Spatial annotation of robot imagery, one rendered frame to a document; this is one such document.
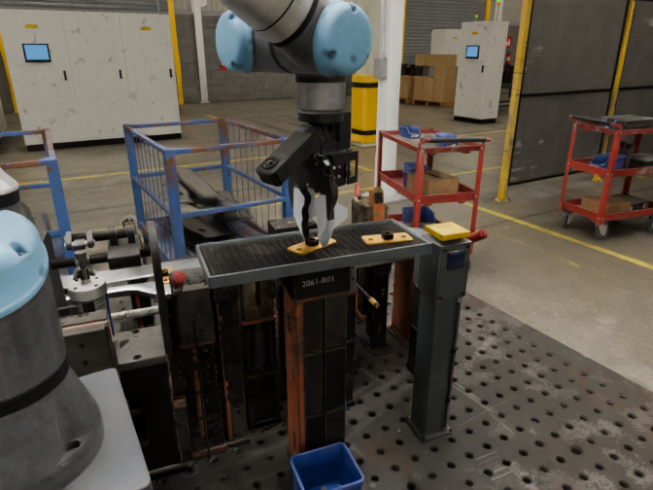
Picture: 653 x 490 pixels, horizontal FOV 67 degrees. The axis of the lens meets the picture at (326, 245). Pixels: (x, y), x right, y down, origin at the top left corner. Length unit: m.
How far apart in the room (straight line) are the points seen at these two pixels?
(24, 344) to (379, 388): 0.92
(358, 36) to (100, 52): 8.46
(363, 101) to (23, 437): 7.84
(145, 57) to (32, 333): 8.68
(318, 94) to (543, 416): 0.87
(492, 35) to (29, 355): 10.93
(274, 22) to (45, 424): 0.43
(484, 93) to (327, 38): 10.65
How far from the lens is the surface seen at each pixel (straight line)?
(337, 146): 0.80
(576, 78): 6.06
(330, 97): 0.75
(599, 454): 1.22
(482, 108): 11.20
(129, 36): 9.05
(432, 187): 3.29
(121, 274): 1.19
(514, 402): 1.28
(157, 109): 9.16
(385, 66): 5.01
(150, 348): 0.96
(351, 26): 0.57
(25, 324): 0.47
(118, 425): 0.59
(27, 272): 0.47
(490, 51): 11.17
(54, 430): 0.52
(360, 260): 0.78
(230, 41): 0.68
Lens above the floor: 1.46
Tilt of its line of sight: 22 degrees down
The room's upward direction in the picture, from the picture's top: straight up
